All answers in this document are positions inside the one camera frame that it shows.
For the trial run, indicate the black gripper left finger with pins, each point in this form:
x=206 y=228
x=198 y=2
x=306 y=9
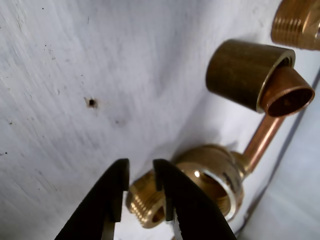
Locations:
x=95 y=200

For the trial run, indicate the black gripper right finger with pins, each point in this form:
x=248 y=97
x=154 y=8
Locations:
x=197 y=210

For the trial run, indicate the short brass threaded bushing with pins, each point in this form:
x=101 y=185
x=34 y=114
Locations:
x=142 y=200

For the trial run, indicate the large brass reducer fitting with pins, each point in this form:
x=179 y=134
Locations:
x=207 y=155

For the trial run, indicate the copper pipe piece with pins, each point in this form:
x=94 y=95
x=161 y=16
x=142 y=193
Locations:
x=265 y=136

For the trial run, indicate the brass sleeve with copper insert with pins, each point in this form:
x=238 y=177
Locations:
x=232 y=75

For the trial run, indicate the tall brass threaded adapter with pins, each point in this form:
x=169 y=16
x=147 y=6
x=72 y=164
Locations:
x=290 y=27

